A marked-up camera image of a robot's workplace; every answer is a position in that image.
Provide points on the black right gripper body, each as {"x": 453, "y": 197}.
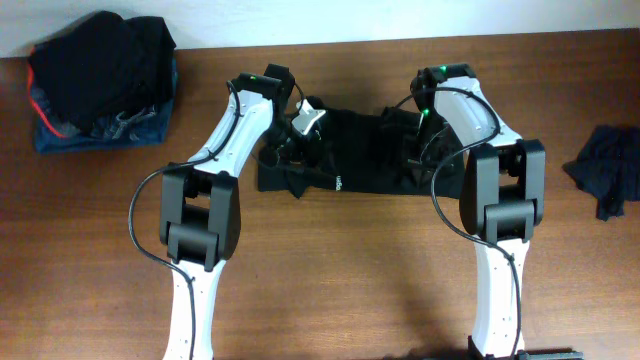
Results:
{"x": 428, "y": 149}

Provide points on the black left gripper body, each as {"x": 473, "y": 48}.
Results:
{"x": 298, "y": 151}

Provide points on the black t-shirt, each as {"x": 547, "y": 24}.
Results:
{"x": 360, "y": 156}

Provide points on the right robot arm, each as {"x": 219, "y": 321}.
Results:
{"x": 500, "y": 203}

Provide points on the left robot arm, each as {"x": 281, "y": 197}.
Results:
{"x": 200, "y": 220}

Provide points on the folded blue jeans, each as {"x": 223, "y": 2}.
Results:
{"x": 146, "y": 126}

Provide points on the crumpled dark navy garment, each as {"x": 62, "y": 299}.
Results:
{"x": 607, "y": 167}

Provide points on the folded black garment on pile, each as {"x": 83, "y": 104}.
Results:
{"x": 105, "y": 66}

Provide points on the grey garment with pink trim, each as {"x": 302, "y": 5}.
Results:
{"x": 53, "y": 123}

